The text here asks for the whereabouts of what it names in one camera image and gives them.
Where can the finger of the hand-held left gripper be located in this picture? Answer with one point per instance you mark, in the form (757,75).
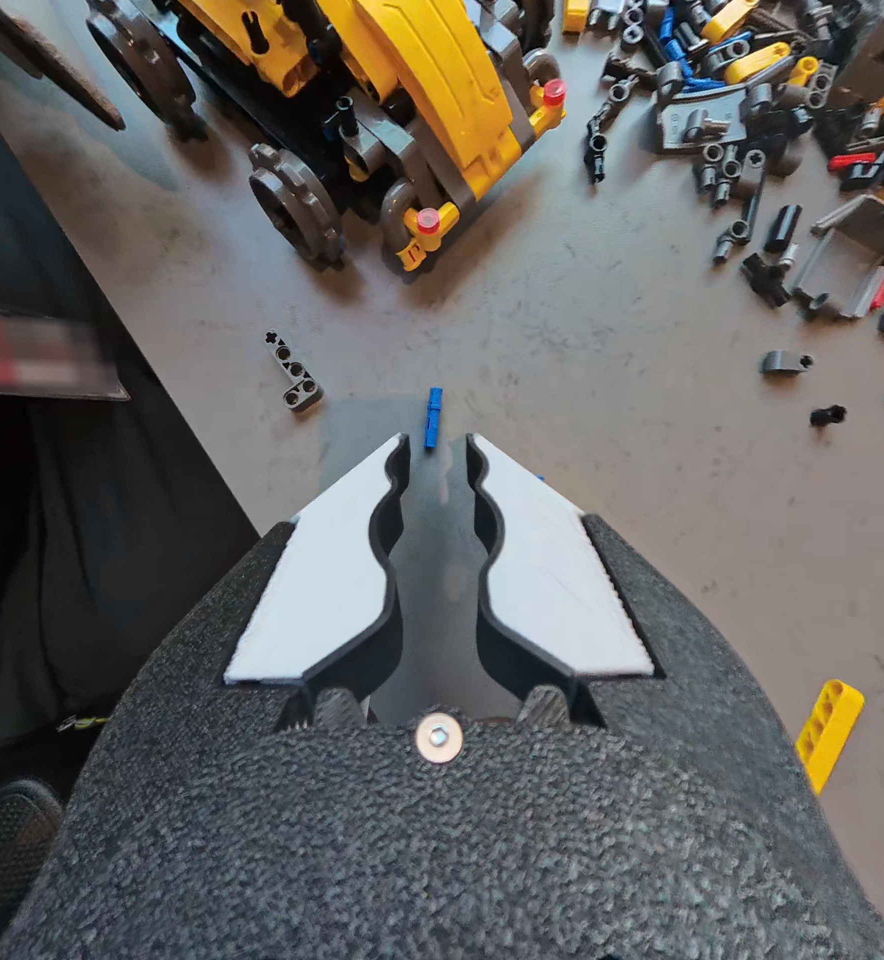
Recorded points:
(37,52)

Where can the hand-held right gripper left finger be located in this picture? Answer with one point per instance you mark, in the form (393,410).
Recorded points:
(322,592)

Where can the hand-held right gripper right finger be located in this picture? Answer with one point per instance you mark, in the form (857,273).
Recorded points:
(554,592)

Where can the light grey short beam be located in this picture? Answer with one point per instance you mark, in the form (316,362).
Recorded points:
(277,349)

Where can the yellow long beam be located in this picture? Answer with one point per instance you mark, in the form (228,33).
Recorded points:
(836,720)

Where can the yellow toy vehicle model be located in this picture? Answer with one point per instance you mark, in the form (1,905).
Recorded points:
(442,90)

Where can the pile of toy building pieces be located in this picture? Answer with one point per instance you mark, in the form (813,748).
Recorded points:
(704,120)

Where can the grey desk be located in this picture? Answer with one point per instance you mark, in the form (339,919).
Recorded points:
(599,525)

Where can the person's black clothing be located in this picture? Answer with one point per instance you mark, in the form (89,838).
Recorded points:
(74,562)

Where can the grey small connector block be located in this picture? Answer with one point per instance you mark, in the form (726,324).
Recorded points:
(779,364)

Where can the black small bush piece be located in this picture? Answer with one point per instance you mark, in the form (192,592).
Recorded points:
(824,416)

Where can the yellow short beam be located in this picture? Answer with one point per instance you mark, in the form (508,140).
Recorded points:
(573,15)

